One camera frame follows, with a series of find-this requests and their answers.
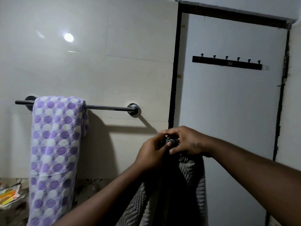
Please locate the person's left hand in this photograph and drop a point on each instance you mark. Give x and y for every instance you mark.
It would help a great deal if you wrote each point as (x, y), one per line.
(151, 155)

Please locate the person's right hand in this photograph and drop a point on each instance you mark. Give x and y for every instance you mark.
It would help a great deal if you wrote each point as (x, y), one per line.
(188, 141)

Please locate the grey ribbed towel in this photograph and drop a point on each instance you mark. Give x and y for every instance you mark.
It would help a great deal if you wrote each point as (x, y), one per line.
(169, 193)

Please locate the purple dotted towel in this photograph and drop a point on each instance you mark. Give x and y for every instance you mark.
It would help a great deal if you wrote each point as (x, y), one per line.
(56, 157)

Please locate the orange yellow sachet packets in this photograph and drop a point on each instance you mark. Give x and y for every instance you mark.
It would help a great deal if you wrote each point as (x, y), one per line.
(9, 195)

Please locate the person's left forearm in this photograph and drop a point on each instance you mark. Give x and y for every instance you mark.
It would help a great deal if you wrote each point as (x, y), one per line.
(101, 202)

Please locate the person's right forearm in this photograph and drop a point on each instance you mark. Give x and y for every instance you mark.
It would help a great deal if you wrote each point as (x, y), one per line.
(263, 176)

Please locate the white door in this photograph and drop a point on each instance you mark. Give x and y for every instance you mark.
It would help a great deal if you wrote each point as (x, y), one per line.
(173, 80)
(232, 103)

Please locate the chrome towel bar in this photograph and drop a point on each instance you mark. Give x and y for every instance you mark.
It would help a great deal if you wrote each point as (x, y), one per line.
(108, 107)

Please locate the black hook rack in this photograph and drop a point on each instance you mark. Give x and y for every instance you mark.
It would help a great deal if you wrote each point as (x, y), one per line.
(227, 63)

